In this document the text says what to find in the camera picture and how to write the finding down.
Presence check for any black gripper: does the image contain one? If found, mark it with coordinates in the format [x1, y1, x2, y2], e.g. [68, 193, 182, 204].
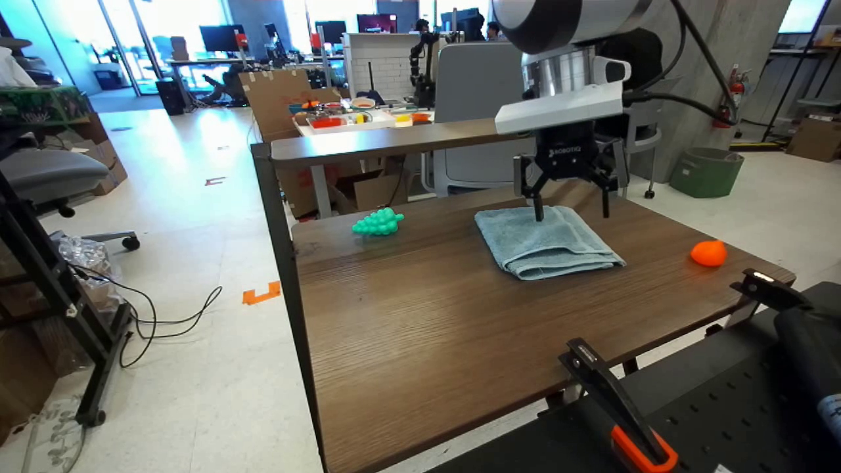
[524, 121, 616, 222]

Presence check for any light blue towel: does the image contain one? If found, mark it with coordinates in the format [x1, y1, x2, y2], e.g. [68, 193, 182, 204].
[472, 202, 627, 282]

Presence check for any green round bin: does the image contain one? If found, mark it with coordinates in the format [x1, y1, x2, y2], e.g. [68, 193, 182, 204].
[667, 145, 747, 198]

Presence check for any orange carrot toy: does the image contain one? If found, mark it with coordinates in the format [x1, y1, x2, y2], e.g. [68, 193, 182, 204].
[685, 239, 731, 271]

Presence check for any light grey chair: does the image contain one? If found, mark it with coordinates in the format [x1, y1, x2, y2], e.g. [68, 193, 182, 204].
[430, 39, 534, 197]

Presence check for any green grape toy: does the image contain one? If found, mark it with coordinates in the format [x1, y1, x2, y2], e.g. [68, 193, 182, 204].
[349, 204, 407, 239]

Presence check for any cardboard box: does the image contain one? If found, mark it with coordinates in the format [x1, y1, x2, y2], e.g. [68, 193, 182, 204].
[785, 114, 841, 166]
[336, 168, 416, 215]

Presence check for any red fire extinguisher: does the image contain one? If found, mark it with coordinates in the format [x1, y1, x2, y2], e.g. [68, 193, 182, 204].
[723, 63, 752, 126]

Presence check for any long wooden side table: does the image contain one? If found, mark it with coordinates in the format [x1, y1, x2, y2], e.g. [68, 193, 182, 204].
[267, 109, 606, 219]

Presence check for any white tray with toys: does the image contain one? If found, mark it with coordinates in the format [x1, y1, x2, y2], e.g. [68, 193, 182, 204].
[292, 95, 437, 137]

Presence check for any white cabinet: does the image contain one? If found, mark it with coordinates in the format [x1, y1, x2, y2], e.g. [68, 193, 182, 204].
[344, 30, 424, 100]

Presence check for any black computer monitor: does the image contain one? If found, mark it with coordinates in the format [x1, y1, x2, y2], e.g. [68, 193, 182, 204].
[312, 18, 349, 45]
[198, 22, 249, 51]
[351, 9, 401, 35]

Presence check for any large flat cardboard sheet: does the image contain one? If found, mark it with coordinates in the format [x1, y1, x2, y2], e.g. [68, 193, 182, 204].
[238, 64, 344, 219]

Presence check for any orange floor tape mark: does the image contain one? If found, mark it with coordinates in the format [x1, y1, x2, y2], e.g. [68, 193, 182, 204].
[238, 280, 284, 306]

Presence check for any crumpled clear plastic bag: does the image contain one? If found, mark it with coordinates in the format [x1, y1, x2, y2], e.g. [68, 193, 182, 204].
[48, 227, 115, 282]

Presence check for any black metal floor stand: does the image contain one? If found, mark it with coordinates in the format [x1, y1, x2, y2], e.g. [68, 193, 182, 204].
[0, 168, 139, 431]

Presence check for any grey office chair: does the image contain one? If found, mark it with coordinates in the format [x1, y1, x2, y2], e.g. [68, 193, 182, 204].
[0, 145, 141, 255]

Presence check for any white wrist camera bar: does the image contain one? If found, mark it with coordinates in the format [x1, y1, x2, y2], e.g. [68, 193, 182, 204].
[493, 54, 633, 137]

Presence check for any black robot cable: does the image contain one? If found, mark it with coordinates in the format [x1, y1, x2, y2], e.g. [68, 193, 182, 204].
[626, 0, 739, 127]

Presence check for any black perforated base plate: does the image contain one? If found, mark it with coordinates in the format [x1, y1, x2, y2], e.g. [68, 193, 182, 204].
[429, 330, 841, 473]

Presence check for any black floor cable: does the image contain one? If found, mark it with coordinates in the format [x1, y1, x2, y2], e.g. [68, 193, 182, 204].
[68, 260, 225, 369]

